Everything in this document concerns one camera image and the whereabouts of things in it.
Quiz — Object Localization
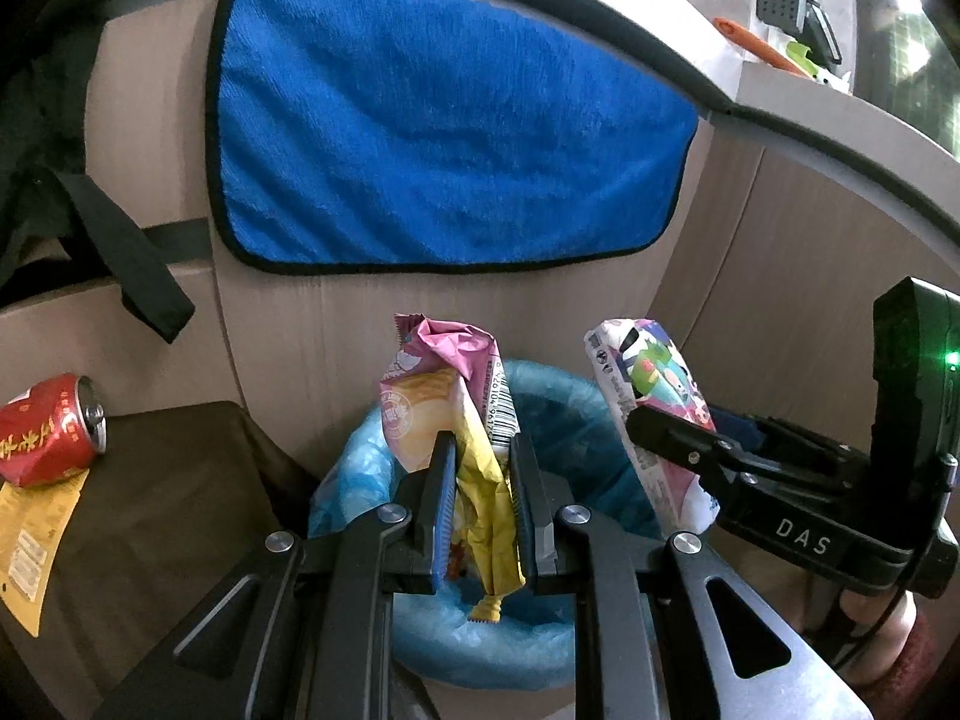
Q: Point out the flat yellow wrapper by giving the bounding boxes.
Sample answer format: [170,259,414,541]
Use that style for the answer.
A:
[0,468,92,639]

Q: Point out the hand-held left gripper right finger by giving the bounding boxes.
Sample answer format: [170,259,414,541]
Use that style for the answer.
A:
[508,432,811,720]

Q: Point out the pink yellow snack packet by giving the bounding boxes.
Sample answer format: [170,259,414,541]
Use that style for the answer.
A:
[378,312,527,624]

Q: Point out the person's right hand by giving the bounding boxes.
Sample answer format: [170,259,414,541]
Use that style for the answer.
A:
[832,589,922,685]

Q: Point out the crushed red drink can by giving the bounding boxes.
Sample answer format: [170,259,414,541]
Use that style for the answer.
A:
[0,372,109,489]

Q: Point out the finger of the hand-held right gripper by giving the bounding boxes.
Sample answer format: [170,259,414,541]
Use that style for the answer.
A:
[625,404,752,497]
[709,405,850,467]

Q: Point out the green white item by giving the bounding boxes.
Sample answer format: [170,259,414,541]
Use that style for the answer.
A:
[786,40,853,95]

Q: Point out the blue lined trash bin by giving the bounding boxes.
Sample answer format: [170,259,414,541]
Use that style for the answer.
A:
[307,359,670,692]

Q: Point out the black fabric bag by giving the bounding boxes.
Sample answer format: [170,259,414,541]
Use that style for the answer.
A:
[0,11,197,343]

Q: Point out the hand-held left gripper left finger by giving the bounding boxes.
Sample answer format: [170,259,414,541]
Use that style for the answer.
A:
[174,431,459,720]

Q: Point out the brown table cloth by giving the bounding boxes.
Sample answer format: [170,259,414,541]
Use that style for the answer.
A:
[0,400,325,695]

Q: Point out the white cartoon printed packet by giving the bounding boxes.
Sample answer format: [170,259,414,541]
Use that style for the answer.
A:
[583,316,722,535]

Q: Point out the blue towel with black trim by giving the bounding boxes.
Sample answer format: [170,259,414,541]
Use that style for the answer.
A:
[205,0,701,274]

